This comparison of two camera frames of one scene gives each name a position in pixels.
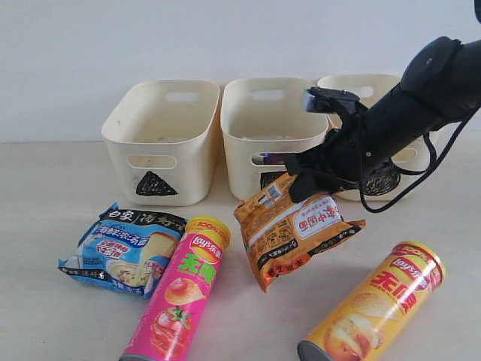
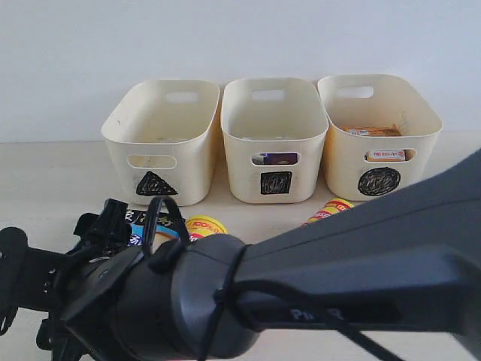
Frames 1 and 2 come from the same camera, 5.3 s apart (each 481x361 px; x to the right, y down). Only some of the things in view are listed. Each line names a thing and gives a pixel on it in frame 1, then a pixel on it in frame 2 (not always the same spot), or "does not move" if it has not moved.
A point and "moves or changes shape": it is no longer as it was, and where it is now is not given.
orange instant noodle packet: x=283 y=237 moves or changes shape
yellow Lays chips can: x=364 y=326 moves or changes shape
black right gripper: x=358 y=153 → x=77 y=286
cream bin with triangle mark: x=161 y=134 does not move
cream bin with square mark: x=263 y=122 does not move
